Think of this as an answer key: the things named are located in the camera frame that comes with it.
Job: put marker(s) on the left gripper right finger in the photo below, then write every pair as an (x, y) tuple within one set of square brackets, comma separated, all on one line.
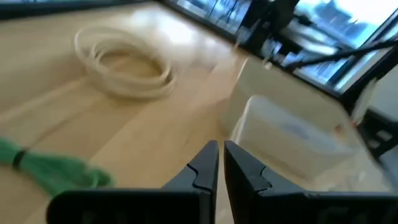
[(255, 199)]

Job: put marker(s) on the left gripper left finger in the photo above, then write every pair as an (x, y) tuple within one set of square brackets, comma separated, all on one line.
[(186, 202)]

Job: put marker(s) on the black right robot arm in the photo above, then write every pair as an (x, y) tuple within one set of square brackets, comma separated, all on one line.
[(267, 21)]

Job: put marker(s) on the clear plastic bin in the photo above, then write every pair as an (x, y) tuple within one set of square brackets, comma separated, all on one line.
[(289, 140)]

